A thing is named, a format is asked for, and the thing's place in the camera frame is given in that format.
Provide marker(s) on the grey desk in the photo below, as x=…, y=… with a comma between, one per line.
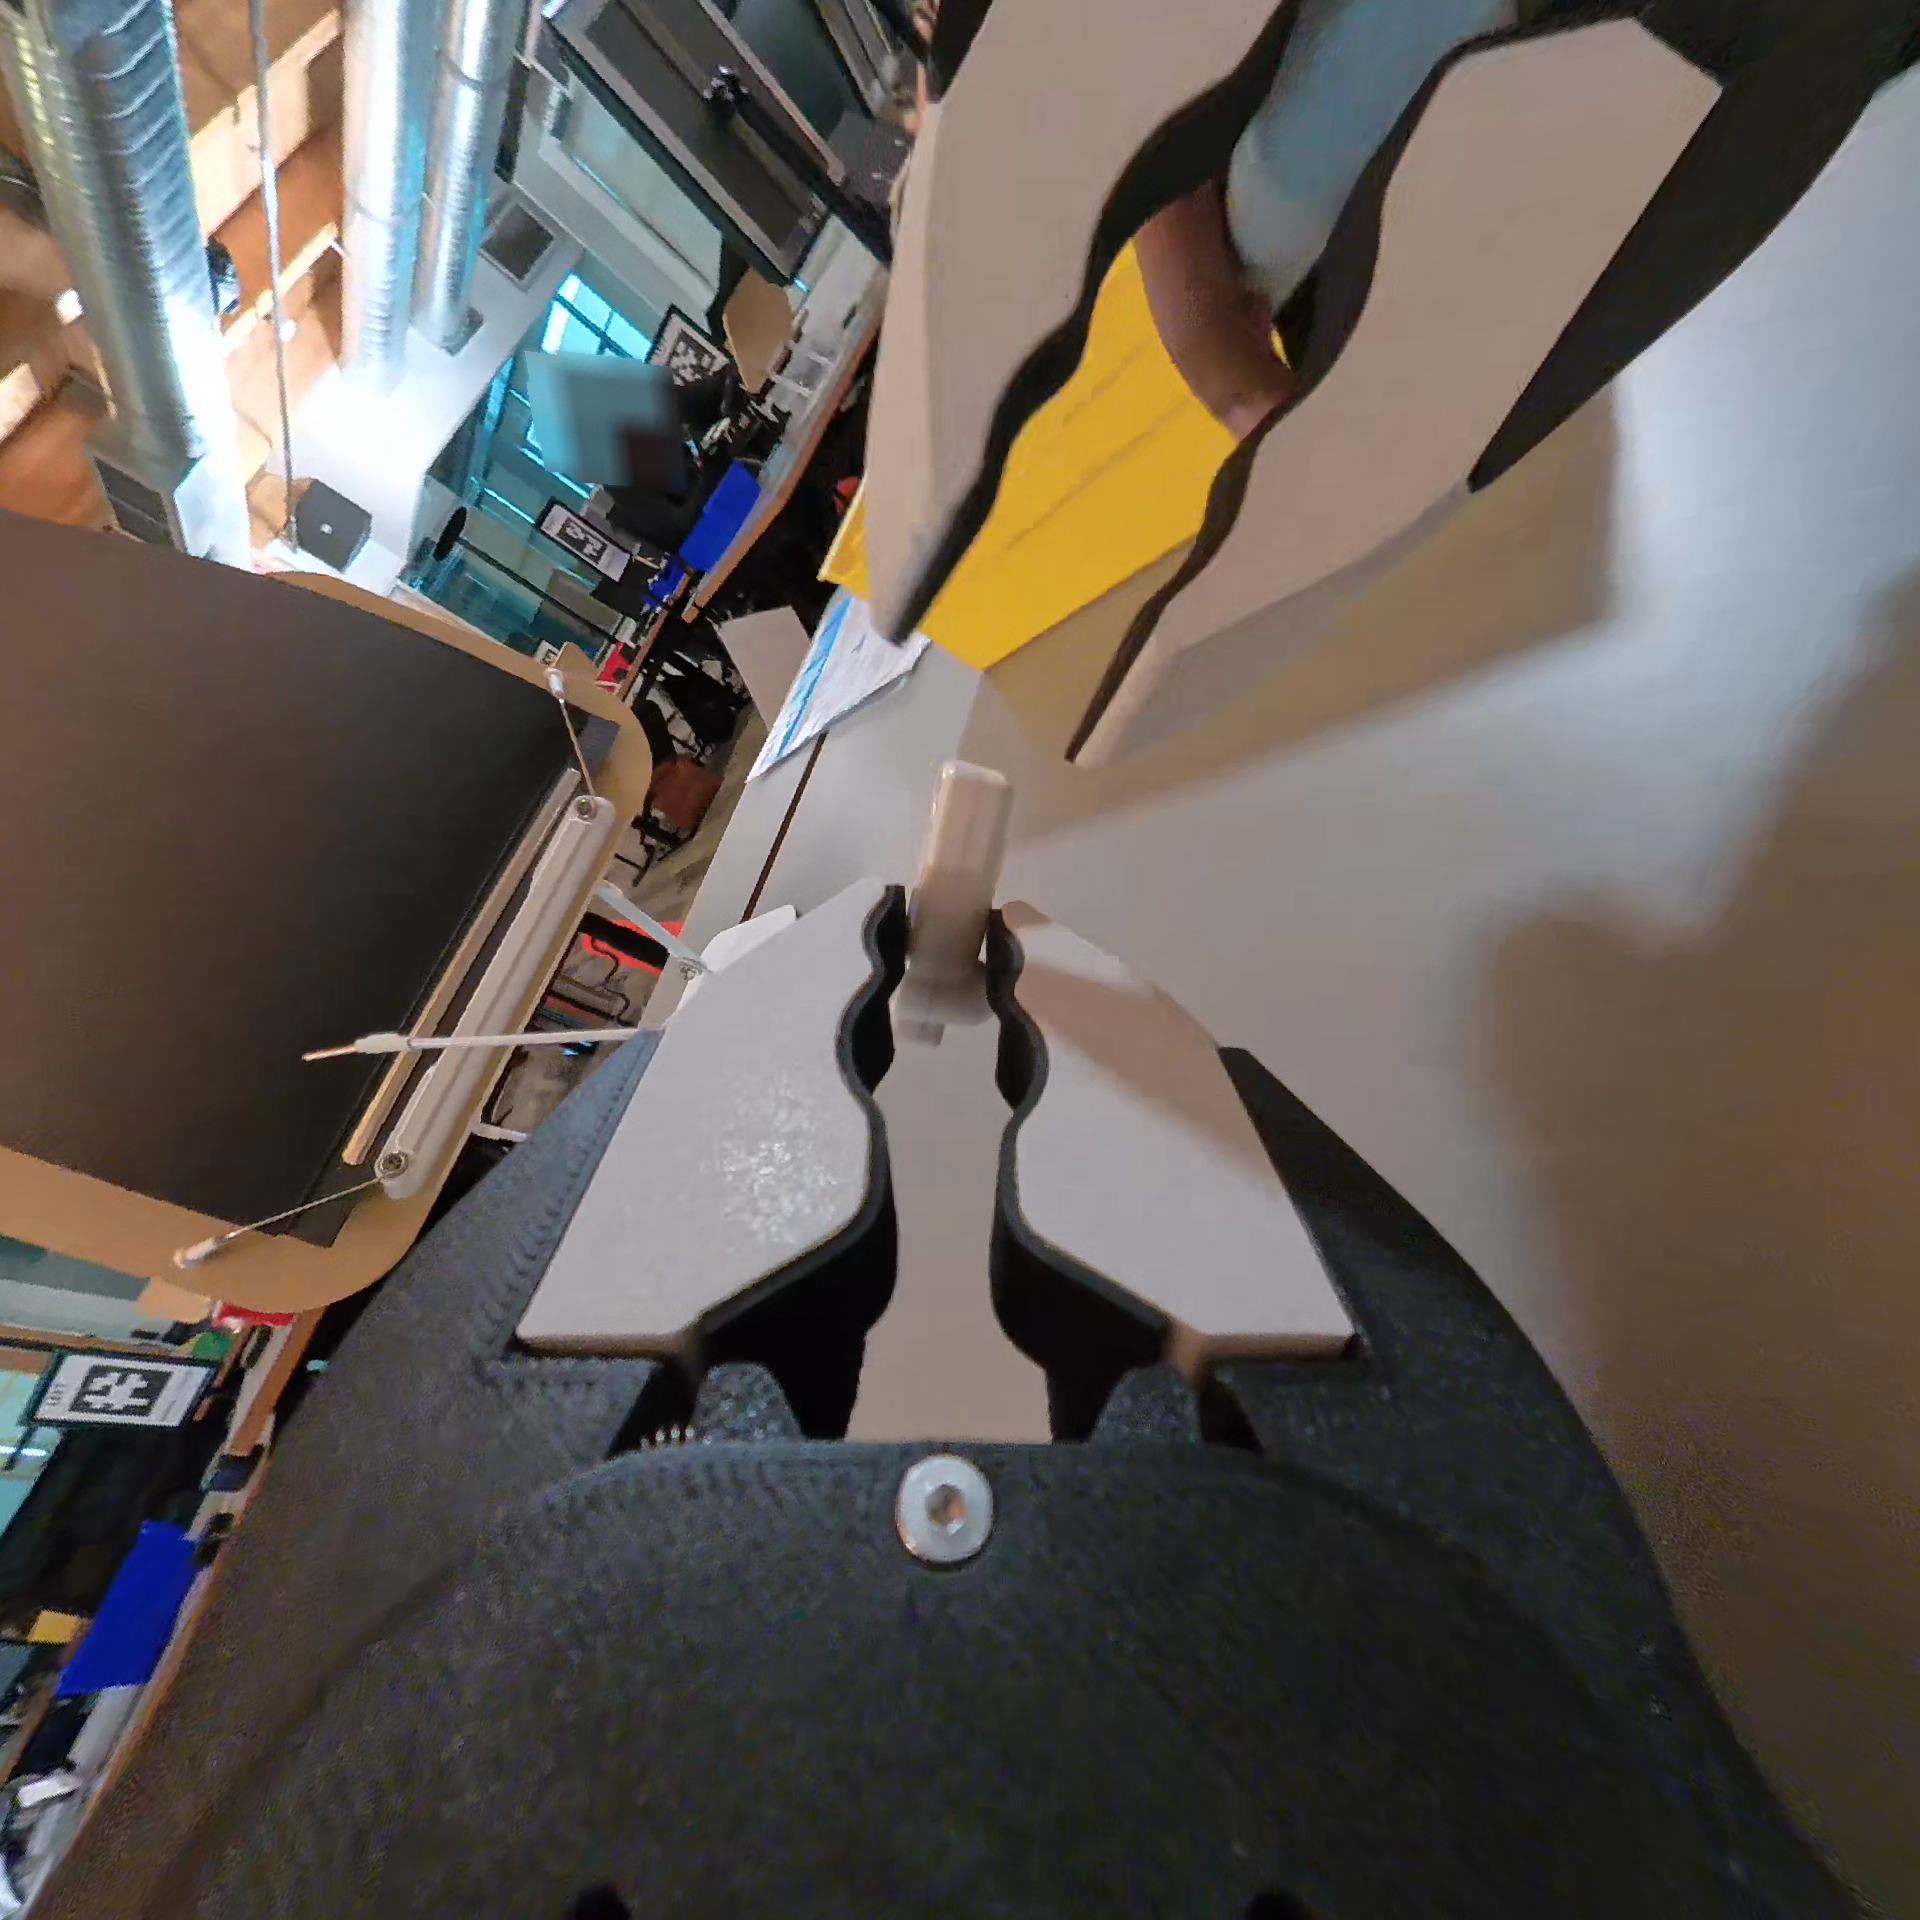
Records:
x=1349, y=902

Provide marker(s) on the small white plastic part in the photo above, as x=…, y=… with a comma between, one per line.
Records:
x=962, y=869

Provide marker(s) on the small marker poster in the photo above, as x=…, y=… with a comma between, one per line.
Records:
x=121, y=1387
x=585, y=542
x=689, y=349

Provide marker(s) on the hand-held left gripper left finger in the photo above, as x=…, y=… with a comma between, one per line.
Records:
x=704, y=1185

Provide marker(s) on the blue plastic bin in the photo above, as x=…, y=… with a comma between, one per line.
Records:
x=727, y=510

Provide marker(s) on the yellow plastic bin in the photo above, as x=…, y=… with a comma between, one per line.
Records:
x=1082, y=449

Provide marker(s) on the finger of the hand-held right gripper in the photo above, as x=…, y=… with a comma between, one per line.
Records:
x=1469, y=300
x=991, y=225

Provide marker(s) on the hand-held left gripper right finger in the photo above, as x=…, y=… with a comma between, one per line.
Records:
x=1184, y=1185

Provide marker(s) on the blue and white paper sheet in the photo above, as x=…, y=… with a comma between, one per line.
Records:
x=841, y=675

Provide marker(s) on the silver ventilation duct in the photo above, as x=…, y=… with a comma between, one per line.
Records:
x=104, y=225

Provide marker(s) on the black computer monitor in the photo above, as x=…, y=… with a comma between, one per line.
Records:
x=704, y=122

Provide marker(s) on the person's right hand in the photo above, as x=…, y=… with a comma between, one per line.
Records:
x=1215, y=316

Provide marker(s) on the black board with wooden back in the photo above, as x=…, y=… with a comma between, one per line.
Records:
x=224, y=823

